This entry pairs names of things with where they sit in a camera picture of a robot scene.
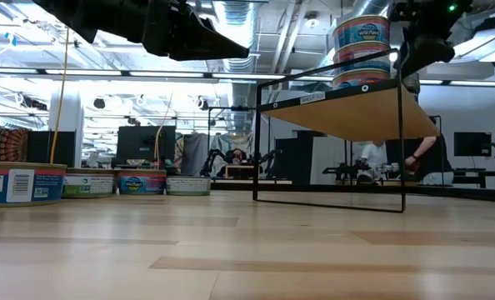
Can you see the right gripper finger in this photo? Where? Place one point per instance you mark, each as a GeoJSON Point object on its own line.
{"type": "Point", "coordinates": [424, 48]}

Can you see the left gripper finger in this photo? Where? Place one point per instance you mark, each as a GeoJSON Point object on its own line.
{"type": "Point", "coordinates": [201, 43]}

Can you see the black background robot arm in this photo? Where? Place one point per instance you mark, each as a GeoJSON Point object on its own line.
{"type": "Point", "coordinates": [210, 158]}
{"type": "Point", "coordinates": [343, 171]}
{"type": "Point", "coordinates": [270, 158]}

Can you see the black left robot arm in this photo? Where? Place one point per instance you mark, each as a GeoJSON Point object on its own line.
{"type": "Point", "coordinates": [89, 16]}

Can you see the long ceiling light strip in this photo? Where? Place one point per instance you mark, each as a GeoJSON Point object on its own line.
{"type": "Point", "coordinates": [85, 73]}
{"type": "Point", "coordinates": [460, 83]}

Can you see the black background panel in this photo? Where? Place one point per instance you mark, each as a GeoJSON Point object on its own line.
{"type": "Point", "coordinates": [397, 150]}
{"type": "Point", "coordinates": [39, 148]}

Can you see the person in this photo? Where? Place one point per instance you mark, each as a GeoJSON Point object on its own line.
{"type": "Point", "coordinates": [433, 160]}
{"type": "Point", "coordinates": [239, 157]}
{"type": "Point", "coordinates": [372, 156]}

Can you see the black background monitor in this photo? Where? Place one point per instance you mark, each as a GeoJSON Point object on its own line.
{"type": "Point", "coordinates": [143, 141]}

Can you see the small wooden box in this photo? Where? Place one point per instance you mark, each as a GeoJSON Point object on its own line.
{"type": "Point", "coordinates": [242, 171]}

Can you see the black background table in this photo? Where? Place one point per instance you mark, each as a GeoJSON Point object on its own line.
{"type": "Point", "coordinates": [481, 173]}

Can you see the black cabinet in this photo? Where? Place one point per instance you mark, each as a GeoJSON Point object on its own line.
{"type": "Point", "coordinates": [297, 158]}

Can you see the patterned tapestry cloth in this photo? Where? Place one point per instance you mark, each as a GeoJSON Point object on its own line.
{"type": "Point", "coordinates": [6, 143]}

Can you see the silver spiral ventilation duct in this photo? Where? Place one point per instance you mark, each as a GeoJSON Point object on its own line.
{"type": "Point", "coordinates": [239, 25]}
{"type": "Point", "coordinates": [364, 6]}

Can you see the wooden shelf black metal frame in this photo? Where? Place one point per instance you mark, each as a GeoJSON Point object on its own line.
{"type": "Point", "coordinates": [356, 116]}

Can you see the black wall monitor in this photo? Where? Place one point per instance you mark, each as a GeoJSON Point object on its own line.
{"type": "Point", "coordinates": [472, 143]}

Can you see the black aluminium table frame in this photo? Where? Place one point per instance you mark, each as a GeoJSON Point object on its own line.
{"type": "Point", "coordinates": [460, 193]}

